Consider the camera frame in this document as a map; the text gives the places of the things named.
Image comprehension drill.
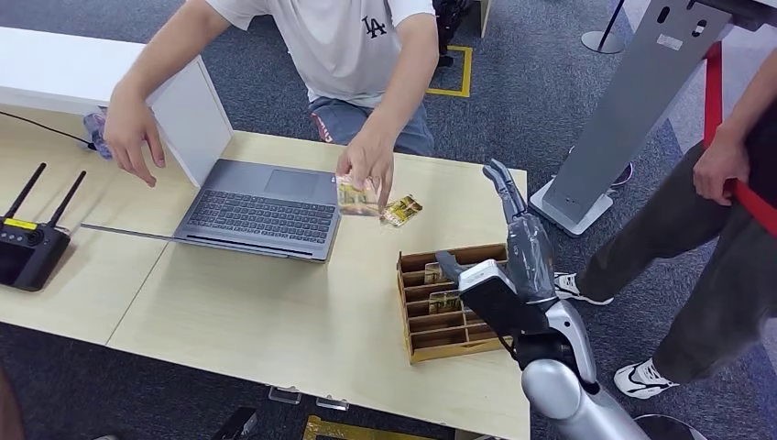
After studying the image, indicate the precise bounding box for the black controller with antennas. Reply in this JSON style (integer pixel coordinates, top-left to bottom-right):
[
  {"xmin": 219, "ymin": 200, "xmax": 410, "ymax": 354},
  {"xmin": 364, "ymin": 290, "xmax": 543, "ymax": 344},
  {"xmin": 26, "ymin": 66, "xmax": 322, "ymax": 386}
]
[{"xmin": 0, "ymin": 161, "xmax": 88, "ymax": 292}]

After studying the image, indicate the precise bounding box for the grey kiosk stand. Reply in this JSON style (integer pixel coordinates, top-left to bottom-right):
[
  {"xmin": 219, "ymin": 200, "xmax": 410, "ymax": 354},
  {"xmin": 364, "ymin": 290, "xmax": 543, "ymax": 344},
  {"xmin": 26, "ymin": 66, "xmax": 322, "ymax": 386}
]
[{"xmin": 529, "ymin": 0, "xmax": 777, "ymax": 238}]

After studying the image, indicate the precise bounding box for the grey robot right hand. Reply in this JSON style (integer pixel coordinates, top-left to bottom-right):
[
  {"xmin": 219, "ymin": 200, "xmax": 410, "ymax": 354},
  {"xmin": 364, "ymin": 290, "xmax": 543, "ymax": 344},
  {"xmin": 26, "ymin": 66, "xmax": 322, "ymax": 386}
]
[{"xmin": 435, "ymin": 159, "xmax": 558, "ymax": 305}]

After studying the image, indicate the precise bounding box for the person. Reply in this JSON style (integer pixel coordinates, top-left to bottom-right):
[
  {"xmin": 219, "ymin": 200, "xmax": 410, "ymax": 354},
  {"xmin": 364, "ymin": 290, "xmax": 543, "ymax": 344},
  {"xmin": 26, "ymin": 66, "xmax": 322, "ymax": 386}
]
[
  {"xmin": 553, "ymin": 42, "xmax": 777, "ymax": 401},
  {"xmin": 103, "ymin": 0, "xmax": 440, "ymax": 214}
]

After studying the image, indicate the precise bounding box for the wooden slotted card holder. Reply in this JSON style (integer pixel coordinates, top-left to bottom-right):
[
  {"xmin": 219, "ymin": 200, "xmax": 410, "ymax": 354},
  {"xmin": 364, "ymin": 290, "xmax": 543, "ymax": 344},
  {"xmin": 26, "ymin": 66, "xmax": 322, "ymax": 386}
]
[{"xmin": 396, "ymin": 242, "xmax": 517, "ymax": 366}]

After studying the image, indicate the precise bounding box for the black equipment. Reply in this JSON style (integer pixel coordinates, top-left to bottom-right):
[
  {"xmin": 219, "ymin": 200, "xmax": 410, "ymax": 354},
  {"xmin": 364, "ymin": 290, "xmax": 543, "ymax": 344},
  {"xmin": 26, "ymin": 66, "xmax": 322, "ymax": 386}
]
[{"xmin": 432, "ymin": 0, "xmax": 475, "ymax": 68}]

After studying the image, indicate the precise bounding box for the clear plastic bottle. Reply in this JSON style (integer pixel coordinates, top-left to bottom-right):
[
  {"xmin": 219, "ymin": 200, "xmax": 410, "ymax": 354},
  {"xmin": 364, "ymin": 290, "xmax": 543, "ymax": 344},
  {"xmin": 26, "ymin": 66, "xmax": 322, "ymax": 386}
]
[{"xmin": 82, "ymin": 107, "xmax": 116, "ymax": 161}]

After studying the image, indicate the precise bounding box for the stanchion pole with round base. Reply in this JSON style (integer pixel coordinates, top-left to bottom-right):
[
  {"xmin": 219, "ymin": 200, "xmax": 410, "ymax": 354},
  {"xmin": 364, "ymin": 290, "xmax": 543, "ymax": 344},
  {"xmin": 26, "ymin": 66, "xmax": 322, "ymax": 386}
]
[{"xmin": 580, "ymin": 0, "xmax": 628, "ymax": 56}]

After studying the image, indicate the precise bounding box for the person's right hand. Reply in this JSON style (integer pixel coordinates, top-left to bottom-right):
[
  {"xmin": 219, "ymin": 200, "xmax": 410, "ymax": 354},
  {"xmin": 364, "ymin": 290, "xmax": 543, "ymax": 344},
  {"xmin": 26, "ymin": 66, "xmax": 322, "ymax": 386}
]
[
  {"xmin": 693, "ymin": 124, "xmax": 750, "ymax": 206},
  {"xmin": 103, "ymin": 89, "xmax": 167, "ymax": 188}
]

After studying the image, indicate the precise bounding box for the black object under table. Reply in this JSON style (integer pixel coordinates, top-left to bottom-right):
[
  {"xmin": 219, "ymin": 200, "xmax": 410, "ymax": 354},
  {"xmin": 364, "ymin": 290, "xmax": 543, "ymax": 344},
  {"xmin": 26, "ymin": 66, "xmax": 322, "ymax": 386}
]
[{"xmin": 209, "ymin": 406, "xmax": 259, "ymax": 440}]

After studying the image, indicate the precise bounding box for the grey laptop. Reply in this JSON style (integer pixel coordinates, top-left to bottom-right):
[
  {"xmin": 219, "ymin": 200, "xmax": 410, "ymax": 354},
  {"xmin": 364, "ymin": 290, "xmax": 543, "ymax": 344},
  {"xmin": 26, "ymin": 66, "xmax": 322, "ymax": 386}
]
[{"xmin": 80, "ymin": 159, "xmax": 341, "ymax": 263}]

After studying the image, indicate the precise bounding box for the black cable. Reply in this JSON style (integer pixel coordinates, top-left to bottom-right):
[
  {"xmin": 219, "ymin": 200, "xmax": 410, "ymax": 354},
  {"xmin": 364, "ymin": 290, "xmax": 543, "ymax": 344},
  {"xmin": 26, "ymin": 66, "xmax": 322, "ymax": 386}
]
[{"xmin": 0, "ymin": 110, "xmax": 95, "ymax": 149}]

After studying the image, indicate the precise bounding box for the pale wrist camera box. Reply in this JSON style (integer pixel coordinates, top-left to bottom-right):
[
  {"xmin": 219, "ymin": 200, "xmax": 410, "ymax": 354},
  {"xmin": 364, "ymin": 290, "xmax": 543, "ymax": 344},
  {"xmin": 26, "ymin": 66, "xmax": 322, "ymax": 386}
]
[{"xmin": 454, "ymin": 259, "xmax": 551, "ymax": 341}]

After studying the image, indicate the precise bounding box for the white cabinet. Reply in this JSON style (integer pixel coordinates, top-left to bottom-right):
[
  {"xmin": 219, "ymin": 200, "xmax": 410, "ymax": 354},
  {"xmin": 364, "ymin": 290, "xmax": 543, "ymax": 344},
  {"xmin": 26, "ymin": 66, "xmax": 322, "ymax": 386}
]
[{"xmin": 0, "ymin": 26, "xmax": 235, "ymax": 188}]

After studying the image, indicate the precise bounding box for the person's left hand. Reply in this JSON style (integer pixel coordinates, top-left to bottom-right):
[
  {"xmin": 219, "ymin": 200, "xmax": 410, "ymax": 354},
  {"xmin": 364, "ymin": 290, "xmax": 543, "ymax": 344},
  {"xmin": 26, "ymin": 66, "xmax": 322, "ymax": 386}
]
[{"xmin": 335, "ymin": 124, "xmax": 397, "ymax": 214}]

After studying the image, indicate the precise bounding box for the red barrier strap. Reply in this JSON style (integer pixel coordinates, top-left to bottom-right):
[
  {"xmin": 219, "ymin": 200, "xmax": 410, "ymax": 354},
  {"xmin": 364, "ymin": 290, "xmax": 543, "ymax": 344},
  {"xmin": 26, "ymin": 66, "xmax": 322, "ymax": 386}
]
[{"xmin": 703, "ymin": 40, "xmax": 777, "ymax": 238}]

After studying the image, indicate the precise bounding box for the round grey floor base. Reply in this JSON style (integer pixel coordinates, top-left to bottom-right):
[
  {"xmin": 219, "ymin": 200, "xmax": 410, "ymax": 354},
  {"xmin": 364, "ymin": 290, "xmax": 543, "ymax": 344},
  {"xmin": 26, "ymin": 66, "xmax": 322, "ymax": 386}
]
[{"xmin": 630, "ymin": 413, "xmax": 708, "ymax": 440}]

